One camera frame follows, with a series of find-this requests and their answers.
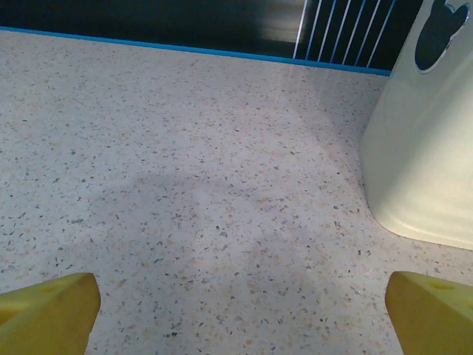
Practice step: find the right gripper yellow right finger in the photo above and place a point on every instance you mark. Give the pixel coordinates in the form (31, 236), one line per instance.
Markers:
(436, 321)

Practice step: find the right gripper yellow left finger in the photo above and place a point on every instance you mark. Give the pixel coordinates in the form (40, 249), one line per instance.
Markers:
(48, 318)

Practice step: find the cream utensil holder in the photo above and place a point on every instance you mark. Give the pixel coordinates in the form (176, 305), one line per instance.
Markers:
(417, 155)

